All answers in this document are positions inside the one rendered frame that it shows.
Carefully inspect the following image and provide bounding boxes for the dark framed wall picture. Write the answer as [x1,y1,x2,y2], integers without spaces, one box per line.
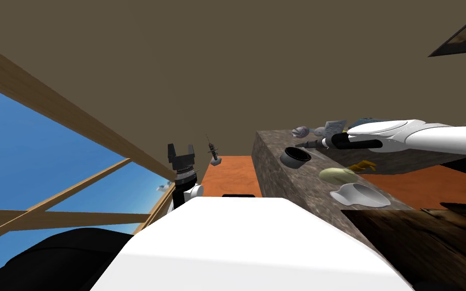
[427,3,466,58]

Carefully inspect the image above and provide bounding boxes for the small grey floor lamp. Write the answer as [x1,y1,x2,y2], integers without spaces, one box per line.
[205,134,223,167]

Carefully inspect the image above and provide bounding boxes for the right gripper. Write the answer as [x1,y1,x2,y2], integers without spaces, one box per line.
[295,138,325,150]

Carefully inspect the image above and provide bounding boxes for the dark wooden cabinet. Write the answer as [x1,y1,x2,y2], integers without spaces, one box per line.
[340,202,466,291]

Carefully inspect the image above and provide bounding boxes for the black mug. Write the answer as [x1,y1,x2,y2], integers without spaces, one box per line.
[279,146,312,170]

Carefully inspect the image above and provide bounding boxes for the white mug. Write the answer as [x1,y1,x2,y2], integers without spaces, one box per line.
[330,182,392,209]

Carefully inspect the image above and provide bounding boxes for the pale green round bread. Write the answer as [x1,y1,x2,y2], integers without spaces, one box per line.
[318,167,359,186]

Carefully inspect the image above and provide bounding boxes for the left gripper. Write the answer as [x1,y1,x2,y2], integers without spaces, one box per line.
[167,143,196,172]

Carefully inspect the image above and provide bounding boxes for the yellow bananas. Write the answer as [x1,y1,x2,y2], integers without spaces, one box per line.
[348,160,378,173]

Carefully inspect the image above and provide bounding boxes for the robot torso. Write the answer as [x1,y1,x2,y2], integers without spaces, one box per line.
[89,193,416,291]

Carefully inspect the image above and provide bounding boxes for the grey square box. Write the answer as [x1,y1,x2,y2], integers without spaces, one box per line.
[323,119,348,140]

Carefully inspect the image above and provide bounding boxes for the wooden framed window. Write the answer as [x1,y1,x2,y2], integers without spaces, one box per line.
[0,35,177,283]

